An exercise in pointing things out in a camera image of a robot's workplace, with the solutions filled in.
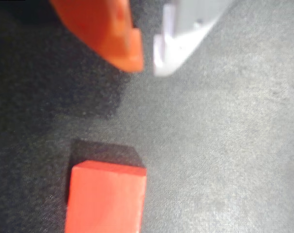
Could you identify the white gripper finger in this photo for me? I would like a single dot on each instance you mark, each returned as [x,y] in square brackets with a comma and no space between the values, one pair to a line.
[183,31]

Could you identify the dark grey felt mat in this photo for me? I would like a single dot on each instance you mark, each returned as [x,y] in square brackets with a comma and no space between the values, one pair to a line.
[222,145]

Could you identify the red wooden cube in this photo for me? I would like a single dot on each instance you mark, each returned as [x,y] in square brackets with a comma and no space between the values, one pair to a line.
[105,199]

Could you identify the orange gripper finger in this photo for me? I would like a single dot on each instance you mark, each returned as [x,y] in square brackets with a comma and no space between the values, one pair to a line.
[101,29]

